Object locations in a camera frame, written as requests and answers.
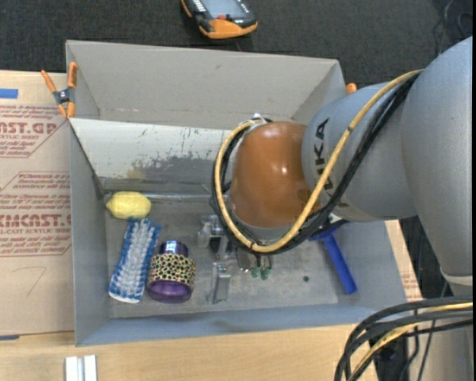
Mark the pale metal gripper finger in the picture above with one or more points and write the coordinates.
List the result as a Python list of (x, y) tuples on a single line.
[(208, 232), (221, 284)]

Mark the purple cup with leopard sleeve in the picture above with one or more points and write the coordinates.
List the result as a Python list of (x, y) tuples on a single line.
[(171, 273)]

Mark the blue and white scrub brush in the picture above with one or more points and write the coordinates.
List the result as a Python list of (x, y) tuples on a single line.
[(133, 260)]

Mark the grey metal bin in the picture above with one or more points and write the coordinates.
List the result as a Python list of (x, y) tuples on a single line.
[(162, 93)]

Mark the yellow lemon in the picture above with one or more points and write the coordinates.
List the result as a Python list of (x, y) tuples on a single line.
[(129, 205)]

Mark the brown cardboard board, red print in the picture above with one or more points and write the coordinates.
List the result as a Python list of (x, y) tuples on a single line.
[(31, 212)]

